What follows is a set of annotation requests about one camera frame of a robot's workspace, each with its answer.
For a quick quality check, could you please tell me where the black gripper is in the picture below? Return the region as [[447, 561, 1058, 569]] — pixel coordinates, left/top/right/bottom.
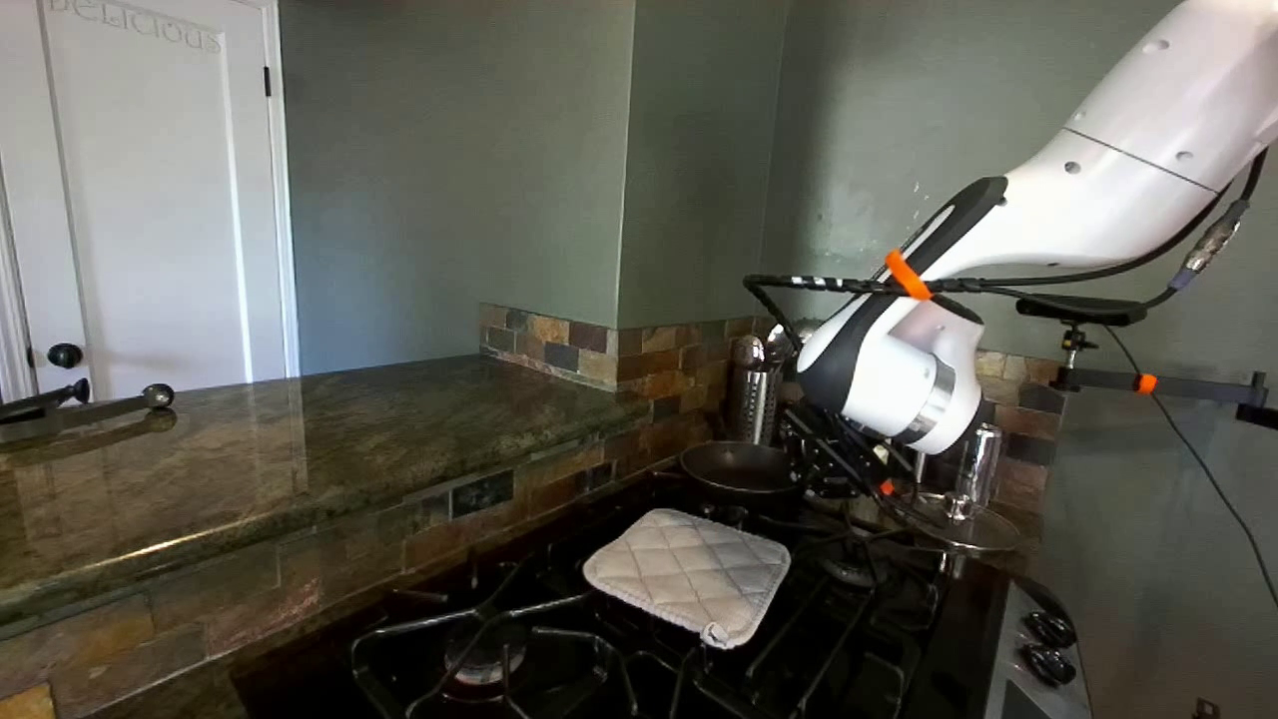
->
[[781, 402, 908, 498]]

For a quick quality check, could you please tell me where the dark frying pan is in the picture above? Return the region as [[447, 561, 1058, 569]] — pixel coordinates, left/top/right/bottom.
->
[[680, 440, 795, 498]]

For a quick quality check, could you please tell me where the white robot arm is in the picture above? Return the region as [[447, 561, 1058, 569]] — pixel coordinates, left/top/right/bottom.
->
[[795, 0, 1278, 457]]

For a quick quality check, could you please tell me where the steel shaker on plate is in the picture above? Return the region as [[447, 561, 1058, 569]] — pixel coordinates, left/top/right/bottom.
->
[[896, 420, 1020, 555]]

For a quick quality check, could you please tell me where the black gas stove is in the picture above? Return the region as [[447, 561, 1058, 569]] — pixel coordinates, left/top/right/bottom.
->
[[349, 471, 1089, 719]]

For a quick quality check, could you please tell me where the white quilted pot holder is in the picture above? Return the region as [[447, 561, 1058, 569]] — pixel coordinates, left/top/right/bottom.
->
[[584, 509, 789, 650]]

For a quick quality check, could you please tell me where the white door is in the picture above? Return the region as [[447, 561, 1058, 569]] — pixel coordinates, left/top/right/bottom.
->
[[0, 0, 300, 398]]

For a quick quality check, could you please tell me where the black camera on stand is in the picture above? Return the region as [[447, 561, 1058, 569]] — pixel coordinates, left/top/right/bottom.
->
[[1016, 296, 1278, 428]]

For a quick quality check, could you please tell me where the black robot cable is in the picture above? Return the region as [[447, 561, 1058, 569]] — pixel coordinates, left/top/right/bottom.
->
[[740, 153, 1273, 337]]

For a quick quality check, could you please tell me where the black handle on counter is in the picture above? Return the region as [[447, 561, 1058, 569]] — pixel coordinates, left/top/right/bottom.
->
[[0, 380, 176, 422]]

